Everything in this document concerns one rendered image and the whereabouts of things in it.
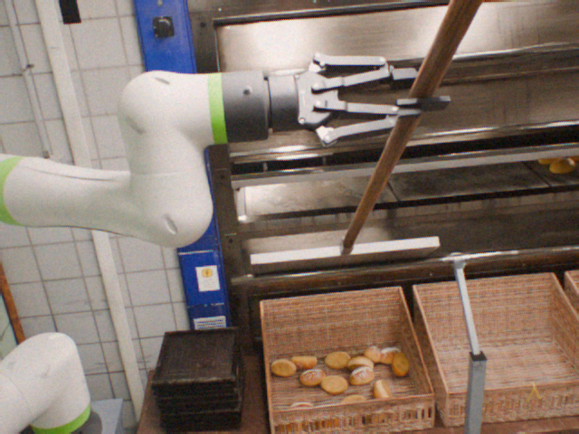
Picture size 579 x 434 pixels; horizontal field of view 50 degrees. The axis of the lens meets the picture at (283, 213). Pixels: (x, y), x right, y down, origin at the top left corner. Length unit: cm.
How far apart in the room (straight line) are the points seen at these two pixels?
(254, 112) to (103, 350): 194
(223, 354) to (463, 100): 122
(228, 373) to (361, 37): 120
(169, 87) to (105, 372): 200
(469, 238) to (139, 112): 183
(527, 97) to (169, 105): 170
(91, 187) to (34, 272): 157
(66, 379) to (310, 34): 129
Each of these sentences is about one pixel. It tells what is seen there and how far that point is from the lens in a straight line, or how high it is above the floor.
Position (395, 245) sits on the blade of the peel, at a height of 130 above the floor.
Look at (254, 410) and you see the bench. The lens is 234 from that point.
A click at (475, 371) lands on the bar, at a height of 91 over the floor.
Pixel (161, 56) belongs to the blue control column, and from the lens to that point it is 204.
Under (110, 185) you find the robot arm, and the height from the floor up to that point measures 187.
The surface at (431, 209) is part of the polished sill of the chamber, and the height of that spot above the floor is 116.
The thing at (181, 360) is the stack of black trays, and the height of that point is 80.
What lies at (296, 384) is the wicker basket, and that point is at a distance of 241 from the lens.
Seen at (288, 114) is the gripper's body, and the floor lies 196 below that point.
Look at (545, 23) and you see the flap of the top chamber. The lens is 227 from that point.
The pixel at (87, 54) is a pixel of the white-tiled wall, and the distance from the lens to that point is 211.
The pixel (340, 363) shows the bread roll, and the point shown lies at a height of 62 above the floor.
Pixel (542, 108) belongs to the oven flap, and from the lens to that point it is 234.
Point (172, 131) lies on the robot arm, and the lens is 79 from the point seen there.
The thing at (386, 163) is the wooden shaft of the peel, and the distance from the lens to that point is 107.
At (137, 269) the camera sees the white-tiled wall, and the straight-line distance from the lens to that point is 238.
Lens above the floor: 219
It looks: 26 degrees down
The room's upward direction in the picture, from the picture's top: 5 degrees counter-clockwise
